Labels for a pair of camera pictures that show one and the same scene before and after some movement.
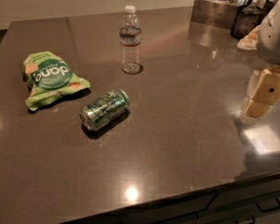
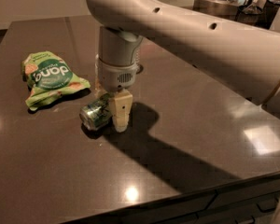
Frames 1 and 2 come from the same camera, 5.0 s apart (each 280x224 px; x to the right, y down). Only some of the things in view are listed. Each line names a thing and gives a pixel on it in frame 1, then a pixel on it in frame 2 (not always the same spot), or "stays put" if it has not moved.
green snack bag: (48, 77) stays put
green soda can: (105, 109) stays put
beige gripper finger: (272, 88) → (110, 77)
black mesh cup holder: (246, 19) stays put
